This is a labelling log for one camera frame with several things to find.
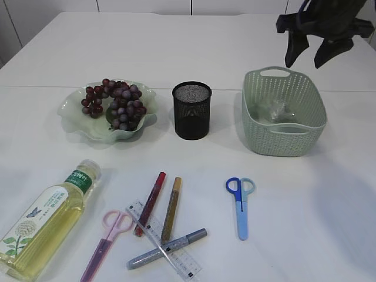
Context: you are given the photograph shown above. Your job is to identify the yellow tea drink bottle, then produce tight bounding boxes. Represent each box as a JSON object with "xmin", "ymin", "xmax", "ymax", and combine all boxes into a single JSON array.
[{"xmin": 1, "ymin": 159, "xmax": 102, "ymax": 281}]

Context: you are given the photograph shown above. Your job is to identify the purple artificial grape bunch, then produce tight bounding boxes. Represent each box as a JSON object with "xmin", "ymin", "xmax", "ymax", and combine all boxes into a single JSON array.
[{"xmin": 80, "ymin": 78, "xmax": 147, "ymax": 132}]

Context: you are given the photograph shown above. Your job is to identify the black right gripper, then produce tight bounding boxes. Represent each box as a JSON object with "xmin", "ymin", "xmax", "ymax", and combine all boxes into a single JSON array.
[{"xmin": 276, "ymin": 0, "xmax": 374, "ymax": 69}]

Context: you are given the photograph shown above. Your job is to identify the red glitter pen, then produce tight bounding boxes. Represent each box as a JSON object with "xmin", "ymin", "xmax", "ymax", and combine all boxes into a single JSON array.
[{"xmin": 139, "ymin": 172, "xmax": 166, "ymax": 227}]

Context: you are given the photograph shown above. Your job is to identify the black mesh pen holder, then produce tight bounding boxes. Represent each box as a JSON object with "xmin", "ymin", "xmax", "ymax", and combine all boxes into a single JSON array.
[{"xmin": 172, "ymin": 81, "xmax": 212, "ymax": 140}]

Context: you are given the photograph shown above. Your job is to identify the clear plastic sheet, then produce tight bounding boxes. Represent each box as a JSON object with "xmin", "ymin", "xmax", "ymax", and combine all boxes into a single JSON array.
[{"xmin": 256, "ymin": 99, "xmax": 296, "ymax": 123}]

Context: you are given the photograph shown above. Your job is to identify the green scalloped plastic plate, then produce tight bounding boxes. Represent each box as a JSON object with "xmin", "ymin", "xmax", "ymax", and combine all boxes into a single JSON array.
[{"xmin": 57, "ymin": 80, "xmax": 158, "ymax": 143}]

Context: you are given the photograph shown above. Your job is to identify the silver glitter pen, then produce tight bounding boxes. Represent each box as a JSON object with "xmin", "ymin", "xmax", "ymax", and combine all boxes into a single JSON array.
[{"xmin": 126, "ymin": 228, "xmax": 207, "ymax": 270}]

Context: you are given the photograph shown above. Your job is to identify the gold glitter pen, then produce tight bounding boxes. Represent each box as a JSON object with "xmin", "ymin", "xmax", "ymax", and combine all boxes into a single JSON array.
[{"xmin": 161, "ymin": 177, "xmax": 182, "ymax": 245}]

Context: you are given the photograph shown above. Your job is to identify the green woven plastic basket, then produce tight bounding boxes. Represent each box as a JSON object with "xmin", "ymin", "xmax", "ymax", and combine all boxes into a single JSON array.
[{"xmin": 241, "ymin": 66, "xmax": 327, "ymax": 157}]

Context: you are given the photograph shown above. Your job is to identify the pink scissors with cover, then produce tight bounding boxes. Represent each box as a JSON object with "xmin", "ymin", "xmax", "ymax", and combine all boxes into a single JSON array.
[{"xmin": 80, "ymin": 210, "xmax": 133, "ymax": 281}]

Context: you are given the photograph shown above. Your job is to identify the blue scissors with cover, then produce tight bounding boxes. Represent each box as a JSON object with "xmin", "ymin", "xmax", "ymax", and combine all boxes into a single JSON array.
[{"xmin": 226, "ymin": 177, "xmax": 256, "ymax": 241}]

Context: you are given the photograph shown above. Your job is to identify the clear plastic ruler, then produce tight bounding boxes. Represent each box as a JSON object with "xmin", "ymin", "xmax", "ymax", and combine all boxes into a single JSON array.
[{"xmin": 125, "ymin": 199, "xmax": 204, "ymax": 282}]

